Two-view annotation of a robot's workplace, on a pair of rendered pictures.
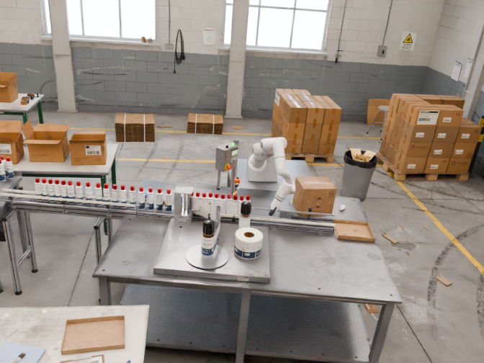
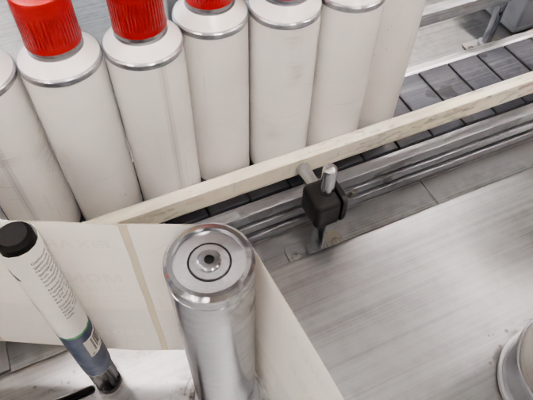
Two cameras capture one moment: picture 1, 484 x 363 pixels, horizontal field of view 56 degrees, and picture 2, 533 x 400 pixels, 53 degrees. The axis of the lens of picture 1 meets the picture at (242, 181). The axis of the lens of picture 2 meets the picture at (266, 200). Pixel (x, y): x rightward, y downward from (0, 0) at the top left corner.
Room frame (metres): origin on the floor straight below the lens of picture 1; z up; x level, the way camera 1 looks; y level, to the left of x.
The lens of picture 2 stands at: (2.98, 0.20, 1.26)
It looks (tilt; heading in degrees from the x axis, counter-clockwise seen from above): 53 degrees down; 334
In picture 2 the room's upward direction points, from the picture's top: 2 degrees clockwise
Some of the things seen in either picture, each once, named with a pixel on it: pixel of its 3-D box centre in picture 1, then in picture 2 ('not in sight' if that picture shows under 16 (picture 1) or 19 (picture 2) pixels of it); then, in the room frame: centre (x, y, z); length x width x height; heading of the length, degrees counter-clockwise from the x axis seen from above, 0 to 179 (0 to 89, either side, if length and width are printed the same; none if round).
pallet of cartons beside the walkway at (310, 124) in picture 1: (303, 124); not in sight; (7.28, -0.95, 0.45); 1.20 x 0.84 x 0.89; 10
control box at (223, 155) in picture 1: (227, 157); not in sight; (3.36, 0.14, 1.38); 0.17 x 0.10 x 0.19; 145
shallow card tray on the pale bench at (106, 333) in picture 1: (94, 333); not in sight; (1.93, 0.77, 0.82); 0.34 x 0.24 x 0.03; 104
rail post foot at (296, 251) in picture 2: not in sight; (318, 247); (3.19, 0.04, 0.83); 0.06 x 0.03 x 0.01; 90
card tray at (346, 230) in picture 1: (353, 230); not in sight; (3.28, -0.97, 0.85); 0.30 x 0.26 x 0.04; 90
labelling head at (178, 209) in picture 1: (184, 204); not in sight; (3.19, 0.45, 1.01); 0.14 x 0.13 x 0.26; 90
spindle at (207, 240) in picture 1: (207, 238); not in sight; (2.68, 0.20, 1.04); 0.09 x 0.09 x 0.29
